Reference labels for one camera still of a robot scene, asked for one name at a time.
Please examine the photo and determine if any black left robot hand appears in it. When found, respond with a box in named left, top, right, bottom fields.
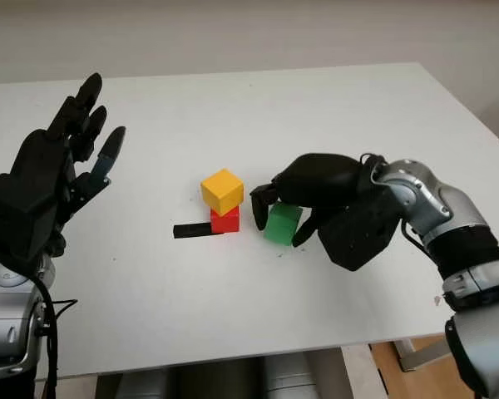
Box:
left=12, top=72, right=127, bottom=259

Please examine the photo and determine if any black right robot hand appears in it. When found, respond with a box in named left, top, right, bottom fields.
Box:
left=249, top=152, right=386, bottom=249

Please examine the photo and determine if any green wooden block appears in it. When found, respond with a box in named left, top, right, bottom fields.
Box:
left=262, top=202, right=304, bottom=247

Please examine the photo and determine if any yellow wooden block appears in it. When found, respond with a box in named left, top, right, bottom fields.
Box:
left=200, top=168, right=245, bottom=217

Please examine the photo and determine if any red wooden block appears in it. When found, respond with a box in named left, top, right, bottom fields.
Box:
left=210, top=205, right=240, bottom=234

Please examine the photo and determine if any black tape strip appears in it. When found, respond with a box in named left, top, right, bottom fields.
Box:
left=172, top=223, right=214, bottom=241

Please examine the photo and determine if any white table leg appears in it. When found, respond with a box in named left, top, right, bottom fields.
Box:
left=343, top=344, right=383, bottom=399

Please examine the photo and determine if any white table foot bar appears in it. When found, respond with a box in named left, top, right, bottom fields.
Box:
left=393, top=338, right=450, bottom=373

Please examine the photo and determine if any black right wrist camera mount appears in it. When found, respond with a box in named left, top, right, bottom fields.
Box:
left=318, top=189, right=403, bottom=272

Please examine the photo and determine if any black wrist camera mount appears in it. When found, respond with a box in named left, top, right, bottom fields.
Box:
left=318, top=189, right=403, bottom=272
left=0, top=173, right=67, bottom=275

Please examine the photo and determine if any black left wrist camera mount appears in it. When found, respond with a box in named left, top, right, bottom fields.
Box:
left=0, top=173, right=67, bottom=275

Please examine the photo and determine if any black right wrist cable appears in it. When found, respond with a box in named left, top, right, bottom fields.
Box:
left=359, top=152, right=432, bottom=254

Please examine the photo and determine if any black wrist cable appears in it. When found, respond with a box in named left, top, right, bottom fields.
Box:
left=359, top=152, right=432, bottom=254
left=28, top=272, right=78, bottom=399

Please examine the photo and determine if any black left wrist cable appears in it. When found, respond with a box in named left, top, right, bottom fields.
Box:
left=28, top=272, right=78, bottom=399

